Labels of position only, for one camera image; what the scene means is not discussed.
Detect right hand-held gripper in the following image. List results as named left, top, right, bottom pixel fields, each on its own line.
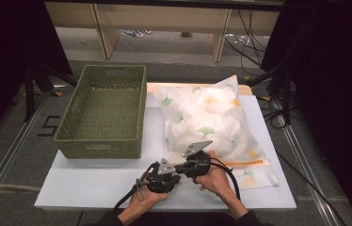
left=174, top=139, right=214, bottom=185

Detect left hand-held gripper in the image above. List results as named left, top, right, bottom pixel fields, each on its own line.
left=145, top=158, right=182, bottom=194

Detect white garment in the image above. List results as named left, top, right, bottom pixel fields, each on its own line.
left=164, top=86, right=252, bottom=163

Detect leaf print mesh laundry bag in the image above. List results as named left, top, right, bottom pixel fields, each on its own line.
left=153, top=74, right=280, bottom=191

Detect green woven basket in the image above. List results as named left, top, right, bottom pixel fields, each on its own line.
left=54, top=64, right=148, bottom=160

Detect person's right hand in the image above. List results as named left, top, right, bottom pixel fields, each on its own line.
left=196, top=151, right=233, bottom=202

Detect person's left hand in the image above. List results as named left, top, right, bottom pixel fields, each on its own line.
left=125, top=184, right=169, bottom=218

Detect black metal stand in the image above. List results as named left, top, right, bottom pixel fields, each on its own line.
left=247, top=65, right=293, bottom=125
left=23, top=60, right=79, bottom=122

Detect beige wooden desk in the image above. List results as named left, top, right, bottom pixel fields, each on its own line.
left=44, top=1, right=281, bottom=63

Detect black curtain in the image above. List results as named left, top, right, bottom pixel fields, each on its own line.
left=260, top=0, right=352, bottom=226
left=0, top=0, right=73, bottom=149

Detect left hand-held gripper cable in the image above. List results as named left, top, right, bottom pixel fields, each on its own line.
left=112, top=161, right=161, bottom=215

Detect hand-held gripper cable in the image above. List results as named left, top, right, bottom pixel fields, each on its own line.
left=112, top=161, right=161, bottom=215
left=210, top=157, right=242, bottom=202

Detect right hand-held gripper cable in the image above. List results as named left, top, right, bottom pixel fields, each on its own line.
left=210, top=157, right=242, bottom=202

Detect black floor cable loops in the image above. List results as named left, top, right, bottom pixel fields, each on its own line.
left=258, top=93, right=305, bottom=130

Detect aluminium floor rail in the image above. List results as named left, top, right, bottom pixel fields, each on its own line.
left=0, top=90, right=56, bottom=218
left=274, top=103, right=345, bottom=226

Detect long black floor cable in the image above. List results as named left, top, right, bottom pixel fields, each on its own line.
left=276, top=150, right=349, bottom=226

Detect hanging black cable bundle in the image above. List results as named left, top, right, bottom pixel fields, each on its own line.
left=225, top=8, right=267, bottom=69

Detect blue and white cord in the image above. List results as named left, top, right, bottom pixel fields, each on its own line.
left=120, top=29, right=153, bottom=39

